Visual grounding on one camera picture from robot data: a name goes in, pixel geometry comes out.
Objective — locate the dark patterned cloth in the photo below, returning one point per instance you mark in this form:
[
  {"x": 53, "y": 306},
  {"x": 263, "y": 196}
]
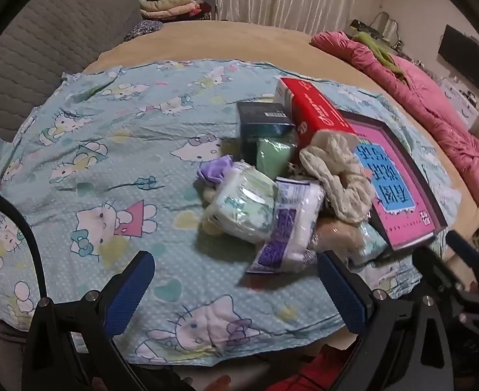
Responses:
[{"x": 143, "y": 28}]

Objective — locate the person's red clothing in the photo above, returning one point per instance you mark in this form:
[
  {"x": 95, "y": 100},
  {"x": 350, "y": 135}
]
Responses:
[{"x": 325, "y": 370}]

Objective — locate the beige bed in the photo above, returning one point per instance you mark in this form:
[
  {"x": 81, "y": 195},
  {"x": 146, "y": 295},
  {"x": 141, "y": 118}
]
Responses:
[{"x": 243, "y": 44}]

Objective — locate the white purple cotton packet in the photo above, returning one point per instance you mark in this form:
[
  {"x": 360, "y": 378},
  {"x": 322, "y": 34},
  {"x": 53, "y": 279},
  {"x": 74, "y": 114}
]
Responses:
[{"x": 288, "y": 224}]

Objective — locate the stack of folded clothes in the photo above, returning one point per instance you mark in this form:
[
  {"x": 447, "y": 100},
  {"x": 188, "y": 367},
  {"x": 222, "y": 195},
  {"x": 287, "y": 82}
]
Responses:
[{"x": 166, "y": 6}]

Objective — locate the cluttered dark dresser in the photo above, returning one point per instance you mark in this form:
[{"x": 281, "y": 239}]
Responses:
[{"x": 363, "y": 26}]

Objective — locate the red tissue pack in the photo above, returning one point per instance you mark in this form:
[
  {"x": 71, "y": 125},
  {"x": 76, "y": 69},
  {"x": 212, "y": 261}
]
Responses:
[{"x": 312, "y": 106}]

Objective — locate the purple scrunchie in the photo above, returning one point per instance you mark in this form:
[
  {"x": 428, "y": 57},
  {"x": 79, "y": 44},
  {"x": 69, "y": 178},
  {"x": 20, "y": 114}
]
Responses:
[{"x": 213, "y": 171}]

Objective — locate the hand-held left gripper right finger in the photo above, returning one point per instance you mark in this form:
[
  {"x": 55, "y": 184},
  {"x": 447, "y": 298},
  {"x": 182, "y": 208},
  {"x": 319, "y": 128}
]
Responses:
[{"x": 341, "y": 293}]

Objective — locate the black wall television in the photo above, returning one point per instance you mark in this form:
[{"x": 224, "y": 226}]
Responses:
[{"x": 467, "y": 57}]

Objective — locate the green cloth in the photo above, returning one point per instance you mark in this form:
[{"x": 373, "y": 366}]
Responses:
[{"x": 379, "y": 51}]

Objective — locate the light blue cartoon printed blanket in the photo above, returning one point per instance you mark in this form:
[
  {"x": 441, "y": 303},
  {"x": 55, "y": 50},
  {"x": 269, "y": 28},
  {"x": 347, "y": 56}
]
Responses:
[{"x": 101, "y": 179}]

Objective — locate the light blue soft packet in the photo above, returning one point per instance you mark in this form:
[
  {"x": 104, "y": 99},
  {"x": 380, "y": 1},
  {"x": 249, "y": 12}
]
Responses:
[{"x": 371, "y": 240}]

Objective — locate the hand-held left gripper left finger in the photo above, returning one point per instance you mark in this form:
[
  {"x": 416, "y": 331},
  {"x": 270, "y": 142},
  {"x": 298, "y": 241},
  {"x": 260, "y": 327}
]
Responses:
[{"x": 133, "y": 283}]

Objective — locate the cream floral scrunchie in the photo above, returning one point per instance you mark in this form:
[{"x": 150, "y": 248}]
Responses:
[{"x": 333, "y": 163}]

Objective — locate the white drawer cabinet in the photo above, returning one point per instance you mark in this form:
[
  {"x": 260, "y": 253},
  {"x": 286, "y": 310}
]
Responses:
[{"x": 463, "y": 106}]

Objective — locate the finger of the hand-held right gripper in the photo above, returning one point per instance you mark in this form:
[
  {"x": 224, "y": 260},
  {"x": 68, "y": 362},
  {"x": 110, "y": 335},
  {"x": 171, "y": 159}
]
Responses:
[
  {"x": 463, "y": 248},
  {"x": 432, "y": 269}
]

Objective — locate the grey quilted sofa cover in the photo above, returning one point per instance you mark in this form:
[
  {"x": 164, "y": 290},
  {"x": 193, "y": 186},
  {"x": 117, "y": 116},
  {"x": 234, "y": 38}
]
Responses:
[{"x": 40, "y": 40}]

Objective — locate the white green diaper packet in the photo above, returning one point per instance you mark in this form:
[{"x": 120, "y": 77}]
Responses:
[{"x": 239, "y": 203}]

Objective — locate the pink box tray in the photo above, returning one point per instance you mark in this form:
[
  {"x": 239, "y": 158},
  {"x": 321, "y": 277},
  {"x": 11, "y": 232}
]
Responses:
[{"x": 402, "y": 195}]

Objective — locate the dresser mirror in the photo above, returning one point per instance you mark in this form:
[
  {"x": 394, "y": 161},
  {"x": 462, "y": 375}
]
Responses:
[{"x": 381, "y": 20}]

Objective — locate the pink quilt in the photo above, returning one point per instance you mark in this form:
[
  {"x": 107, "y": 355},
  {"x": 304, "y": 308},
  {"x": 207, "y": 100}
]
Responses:
[{"x": 434, "y": 102}]

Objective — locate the dark blue box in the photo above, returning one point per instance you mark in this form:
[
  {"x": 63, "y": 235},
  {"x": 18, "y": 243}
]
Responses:
[{"x": 263, "y": 118}]

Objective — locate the beige item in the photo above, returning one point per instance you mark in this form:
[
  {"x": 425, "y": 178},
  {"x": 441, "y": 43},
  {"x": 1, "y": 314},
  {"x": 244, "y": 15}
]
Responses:
[{"x": 337, "y": 236}]

